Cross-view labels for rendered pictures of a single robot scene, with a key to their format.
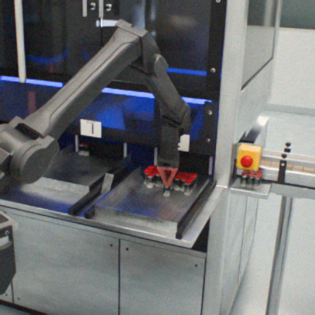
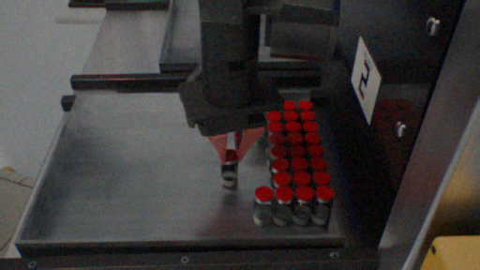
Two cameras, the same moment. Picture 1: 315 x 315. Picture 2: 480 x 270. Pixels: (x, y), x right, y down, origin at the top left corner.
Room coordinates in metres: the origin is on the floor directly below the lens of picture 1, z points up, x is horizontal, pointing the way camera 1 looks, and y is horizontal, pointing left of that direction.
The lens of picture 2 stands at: (1.27, -0.41, 1.30)
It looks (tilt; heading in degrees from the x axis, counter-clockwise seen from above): 41 degrees down; 68
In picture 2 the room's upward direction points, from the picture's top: straight up
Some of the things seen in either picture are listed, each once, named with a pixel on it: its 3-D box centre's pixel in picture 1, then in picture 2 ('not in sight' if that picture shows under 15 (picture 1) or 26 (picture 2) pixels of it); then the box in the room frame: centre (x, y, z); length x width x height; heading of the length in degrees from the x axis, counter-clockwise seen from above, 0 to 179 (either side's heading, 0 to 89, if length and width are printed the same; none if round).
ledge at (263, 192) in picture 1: (252, 186); not in sight; (1.53, -0.36, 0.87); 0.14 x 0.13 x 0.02; 160
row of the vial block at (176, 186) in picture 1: (167, 181); (277, 157); (1.47, -0.05, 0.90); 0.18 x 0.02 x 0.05; 69
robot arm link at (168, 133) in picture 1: (170, 131); (236, 24); (1.42, -0.05, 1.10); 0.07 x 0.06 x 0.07; 150
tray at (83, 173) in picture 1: (79, 166); (259, 32); (1.59, 0.27, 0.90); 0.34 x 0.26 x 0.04; 160
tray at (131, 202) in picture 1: (155, 195); (190, 162); (1.37, -0.01, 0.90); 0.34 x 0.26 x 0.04; 159
